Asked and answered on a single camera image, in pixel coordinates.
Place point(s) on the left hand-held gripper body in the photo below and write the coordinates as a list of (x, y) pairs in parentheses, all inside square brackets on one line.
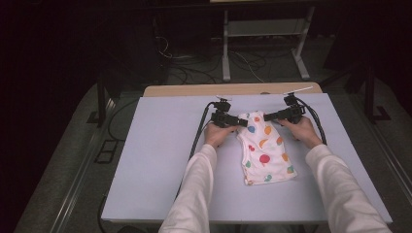
[(222, 113)]

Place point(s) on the person's right hand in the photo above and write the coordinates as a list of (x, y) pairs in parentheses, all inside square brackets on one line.
[(301, 132)]

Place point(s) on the person's left hand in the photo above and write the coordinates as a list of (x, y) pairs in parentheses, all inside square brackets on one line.
[(218, 134)]

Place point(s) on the white fruit print shorts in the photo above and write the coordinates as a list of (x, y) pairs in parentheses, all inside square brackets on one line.
[(264, 152)]

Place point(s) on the white metal desk frame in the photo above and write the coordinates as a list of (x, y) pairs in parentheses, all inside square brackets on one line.
[(226, 48)]

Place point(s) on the black metal stand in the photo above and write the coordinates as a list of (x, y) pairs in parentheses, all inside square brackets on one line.
[(370, 93), (101, 100)]

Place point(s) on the pale flat board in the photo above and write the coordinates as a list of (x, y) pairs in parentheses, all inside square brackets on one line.
[(155, 136)]

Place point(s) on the wooden table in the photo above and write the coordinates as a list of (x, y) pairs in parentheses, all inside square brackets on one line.
[(181, 89)]

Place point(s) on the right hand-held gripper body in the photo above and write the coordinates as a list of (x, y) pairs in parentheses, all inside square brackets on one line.
[(293, 110)]

